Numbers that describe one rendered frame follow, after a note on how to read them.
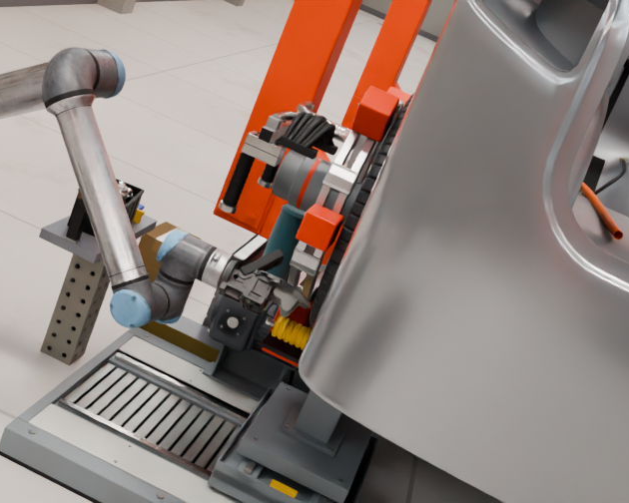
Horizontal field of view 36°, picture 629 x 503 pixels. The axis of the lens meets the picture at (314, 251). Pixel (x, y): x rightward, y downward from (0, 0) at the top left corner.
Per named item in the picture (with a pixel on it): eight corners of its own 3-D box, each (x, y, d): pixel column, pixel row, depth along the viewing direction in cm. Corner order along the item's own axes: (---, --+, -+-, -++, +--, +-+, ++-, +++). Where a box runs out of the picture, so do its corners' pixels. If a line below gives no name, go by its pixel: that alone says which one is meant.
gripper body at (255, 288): (262, 317, 233) (217, 296, 234) (278, 288, 237) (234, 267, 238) (264, 304, 226) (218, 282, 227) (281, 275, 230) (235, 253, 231)
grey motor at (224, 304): (310, 440, 288) (354, 340, 278) (184, 378, 293) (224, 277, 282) (322, 416, 305) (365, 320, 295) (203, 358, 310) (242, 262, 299)
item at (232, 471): (333, 552, 242) (348, 521, 239) (205, 487, 246) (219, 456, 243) (367, 462, 289) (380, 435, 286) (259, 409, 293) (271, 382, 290)
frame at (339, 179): (291, 330, 228) (381, 117, 211) (265, 318, 229) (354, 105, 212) (336, 270, 279) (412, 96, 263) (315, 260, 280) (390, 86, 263)
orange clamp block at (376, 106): (380, 144, 222) (389, 116, 215) (349, 130, 223) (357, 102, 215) (390, 125, 226) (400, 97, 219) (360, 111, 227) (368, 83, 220)
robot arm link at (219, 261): (218, 258, 239) (219, 240, 231) (236, 266, 239) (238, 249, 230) (201, 287, 235) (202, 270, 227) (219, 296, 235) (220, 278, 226)
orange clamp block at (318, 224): (333, 244, 221) (324, 252, 212) (303, 229, 222) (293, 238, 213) (345, 216, 219) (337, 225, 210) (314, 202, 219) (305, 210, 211)
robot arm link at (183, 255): (164, 257, 241) (177, 222, 238) (209, 279, 239) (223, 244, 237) (150, 266, 232) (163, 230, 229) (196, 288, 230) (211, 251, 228)
